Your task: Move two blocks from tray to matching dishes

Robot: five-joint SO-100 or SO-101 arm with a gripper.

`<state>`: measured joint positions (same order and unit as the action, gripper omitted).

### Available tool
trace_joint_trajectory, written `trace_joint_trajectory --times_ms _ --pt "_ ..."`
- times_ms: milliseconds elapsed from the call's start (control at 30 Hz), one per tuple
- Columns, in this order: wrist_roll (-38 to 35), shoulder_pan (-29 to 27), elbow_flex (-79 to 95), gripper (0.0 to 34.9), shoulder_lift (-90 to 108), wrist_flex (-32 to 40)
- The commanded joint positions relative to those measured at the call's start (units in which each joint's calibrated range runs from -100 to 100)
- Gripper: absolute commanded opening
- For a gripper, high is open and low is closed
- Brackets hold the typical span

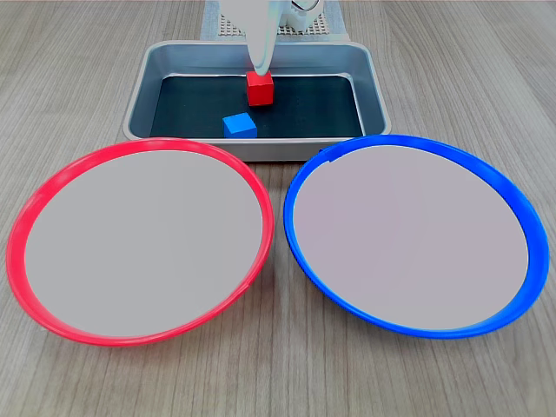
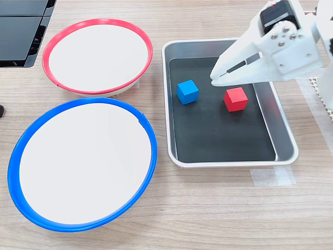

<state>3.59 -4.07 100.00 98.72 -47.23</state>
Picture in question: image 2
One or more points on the blue-rimmed white plate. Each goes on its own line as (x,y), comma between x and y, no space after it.
(83,164)

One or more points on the black plastic case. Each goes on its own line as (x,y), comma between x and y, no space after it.
(20,6)
(15,39)

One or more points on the small black object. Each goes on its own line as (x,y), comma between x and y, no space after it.
(1,110)

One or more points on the pale perforated base plate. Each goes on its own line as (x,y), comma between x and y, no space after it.
(316,83)

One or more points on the steel tray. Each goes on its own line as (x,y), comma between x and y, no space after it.
(283,130)

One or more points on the small blue cube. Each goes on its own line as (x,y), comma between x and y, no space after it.
(187,91)

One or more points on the clear tape strip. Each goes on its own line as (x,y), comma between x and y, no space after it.
(270,177)

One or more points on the black tray mat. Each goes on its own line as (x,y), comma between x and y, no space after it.
(221,135)

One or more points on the small red cube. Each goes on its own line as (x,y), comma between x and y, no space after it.
(235,99)

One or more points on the red-rimmed white plate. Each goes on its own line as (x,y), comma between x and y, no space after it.
(99,54)

